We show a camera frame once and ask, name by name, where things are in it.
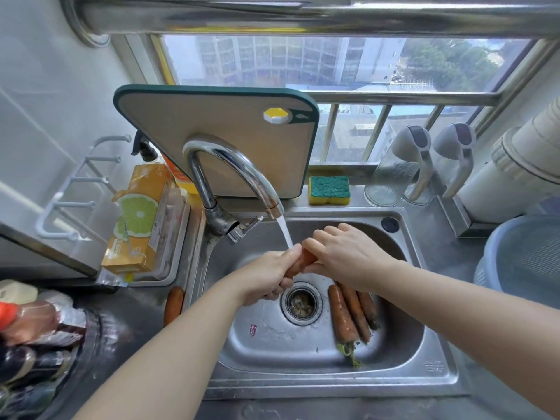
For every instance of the person's left hand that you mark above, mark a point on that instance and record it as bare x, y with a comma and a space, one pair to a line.
262, 279

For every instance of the person's right hand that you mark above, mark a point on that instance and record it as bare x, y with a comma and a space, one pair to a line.
354, 258

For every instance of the slim orange carrot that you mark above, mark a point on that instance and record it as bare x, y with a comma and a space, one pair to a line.
302, 262

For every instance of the orange carrot with leafy stem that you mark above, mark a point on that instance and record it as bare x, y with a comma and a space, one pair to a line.
342, 317

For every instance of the chrome faucet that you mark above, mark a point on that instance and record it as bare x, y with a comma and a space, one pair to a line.
202, 188

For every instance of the blue plastic colander basin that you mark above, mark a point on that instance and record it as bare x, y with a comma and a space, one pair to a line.
525, 258

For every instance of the person's left forearm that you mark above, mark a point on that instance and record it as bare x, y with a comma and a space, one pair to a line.
166, 363

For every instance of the person's right forearm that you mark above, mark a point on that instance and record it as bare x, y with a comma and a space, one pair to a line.
481, 323

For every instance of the steel drain strainer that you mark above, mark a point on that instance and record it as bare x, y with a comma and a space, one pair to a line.
302, 303

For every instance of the black sink hole plug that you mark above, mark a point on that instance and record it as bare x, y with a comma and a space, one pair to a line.
390, 224

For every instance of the yellow green sponge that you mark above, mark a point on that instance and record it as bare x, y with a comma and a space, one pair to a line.
329, 190

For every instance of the stainless steel sink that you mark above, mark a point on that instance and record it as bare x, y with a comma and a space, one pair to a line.
271, 354

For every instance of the glass pitcher with grey lid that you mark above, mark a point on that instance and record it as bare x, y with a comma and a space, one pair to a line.
457, 142
387, 179

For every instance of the white plastic tray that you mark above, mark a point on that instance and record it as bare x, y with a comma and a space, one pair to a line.
184, 227

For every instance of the transparent plastic packet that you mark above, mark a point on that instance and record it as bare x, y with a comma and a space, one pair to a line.
168, 231

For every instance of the yellow dish soap pump bottle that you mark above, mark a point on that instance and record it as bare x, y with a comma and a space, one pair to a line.
186, 184

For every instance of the orange box with lime picture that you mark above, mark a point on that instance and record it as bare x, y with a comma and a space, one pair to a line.
138, 216

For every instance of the clear plastic bag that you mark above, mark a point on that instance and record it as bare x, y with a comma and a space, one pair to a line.
113, 279

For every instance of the beige green-rimmed cutting board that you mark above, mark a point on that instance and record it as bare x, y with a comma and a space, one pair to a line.
197, 122

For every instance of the white capped bottle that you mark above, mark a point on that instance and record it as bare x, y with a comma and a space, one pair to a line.
54, 298

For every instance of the window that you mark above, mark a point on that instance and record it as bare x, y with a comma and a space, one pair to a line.
284, 61

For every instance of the red capped sauce bottle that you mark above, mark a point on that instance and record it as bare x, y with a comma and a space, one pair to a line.
37, 323

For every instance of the dark soy sauce bottle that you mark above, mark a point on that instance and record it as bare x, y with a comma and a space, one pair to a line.
37, 365

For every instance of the beige capped bottle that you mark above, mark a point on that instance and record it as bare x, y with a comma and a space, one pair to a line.
15, 292

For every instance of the steel overhead pipe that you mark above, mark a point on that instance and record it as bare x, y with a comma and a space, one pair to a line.
262, 19

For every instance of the white duct pipe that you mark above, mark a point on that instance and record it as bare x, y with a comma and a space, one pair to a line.
494, 196

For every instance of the steel window guard rail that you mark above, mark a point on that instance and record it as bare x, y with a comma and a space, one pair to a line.
393, 98

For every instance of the white wall hook rack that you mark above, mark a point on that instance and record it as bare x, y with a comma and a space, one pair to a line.
59, 201

